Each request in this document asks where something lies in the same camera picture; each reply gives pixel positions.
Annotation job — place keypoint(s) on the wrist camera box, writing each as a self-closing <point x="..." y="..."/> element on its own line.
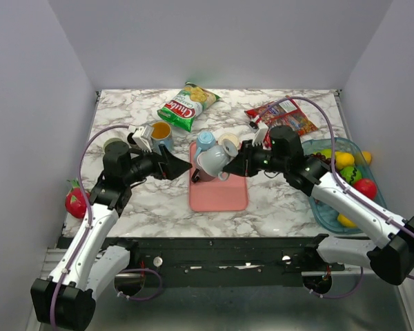
<point x="261" y="130"/>
<point x="141" y="135"/>

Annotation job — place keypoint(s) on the light blue mug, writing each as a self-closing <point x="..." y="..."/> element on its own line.
<point x="205" y="140"/>

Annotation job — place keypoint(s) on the purple grapes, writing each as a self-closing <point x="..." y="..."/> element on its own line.
<point x="322" y="157"/>

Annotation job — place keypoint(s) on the cream mug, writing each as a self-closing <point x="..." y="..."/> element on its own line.
<point x="230" y="137"/>

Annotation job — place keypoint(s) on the yellow banana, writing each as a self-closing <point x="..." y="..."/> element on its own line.
<point x="343" y="220"/>

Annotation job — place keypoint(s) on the yellow fruit outside basket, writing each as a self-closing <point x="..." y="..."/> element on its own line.
<point x="367" y="156"/>

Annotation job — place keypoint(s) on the grey mug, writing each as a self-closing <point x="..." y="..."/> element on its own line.
<point x="213" y="161"/>

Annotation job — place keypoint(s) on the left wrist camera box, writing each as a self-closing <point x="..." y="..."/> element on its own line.
<point x="141" y="135"/>

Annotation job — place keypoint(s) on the pink tray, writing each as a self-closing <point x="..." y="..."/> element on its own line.
<point x="217" y="196"/>

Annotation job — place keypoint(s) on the brown mug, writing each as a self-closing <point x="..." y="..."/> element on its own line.
<point x="131" y="140"/>

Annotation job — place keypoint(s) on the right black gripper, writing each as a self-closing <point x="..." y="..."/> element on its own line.
<point x="243" y="164"/>

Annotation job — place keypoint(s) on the purple mug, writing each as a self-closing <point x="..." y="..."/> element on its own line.
<point x="199" y="175"/>

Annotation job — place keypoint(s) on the blue plastic fruit basket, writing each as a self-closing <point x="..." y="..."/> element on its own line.
<point x="325" y="215"/>

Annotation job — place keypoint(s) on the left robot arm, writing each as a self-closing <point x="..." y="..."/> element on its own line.
<point x="67" y="297"/>

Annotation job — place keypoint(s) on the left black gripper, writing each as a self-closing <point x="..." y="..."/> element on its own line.
<point x="167" y="165"/>

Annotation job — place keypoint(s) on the red dragon fruit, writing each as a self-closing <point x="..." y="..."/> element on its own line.
<point x="74" y="202"/>

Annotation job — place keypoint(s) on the blue glazed mug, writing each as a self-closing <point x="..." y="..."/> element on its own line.
<point x="162" y="136"/>

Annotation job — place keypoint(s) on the green pear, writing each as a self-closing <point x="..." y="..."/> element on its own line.
<point x="327" y="153"/>

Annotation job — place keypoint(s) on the yellow lemon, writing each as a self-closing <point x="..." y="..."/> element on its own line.
<point x="343" y="160"/>

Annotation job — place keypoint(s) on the red apple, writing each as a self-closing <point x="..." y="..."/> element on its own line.
<point x="367" y="187"/>

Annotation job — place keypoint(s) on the green chips bag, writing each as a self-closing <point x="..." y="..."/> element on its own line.
<point x="188" y="104"/>

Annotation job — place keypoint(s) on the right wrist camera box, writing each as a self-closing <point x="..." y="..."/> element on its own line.
<point x="261" y="130"/>

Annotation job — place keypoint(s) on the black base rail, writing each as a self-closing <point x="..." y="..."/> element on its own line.
<point x="225" y="262"/>

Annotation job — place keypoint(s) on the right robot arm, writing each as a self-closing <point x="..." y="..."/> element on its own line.
<point x="389" y="249"/>

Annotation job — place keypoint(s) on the green mug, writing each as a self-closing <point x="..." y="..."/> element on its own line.
<point x="111" y="140"/>

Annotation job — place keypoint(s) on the red snack bag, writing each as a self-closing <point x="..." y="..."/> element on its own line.
<point x="286" y="113"/>

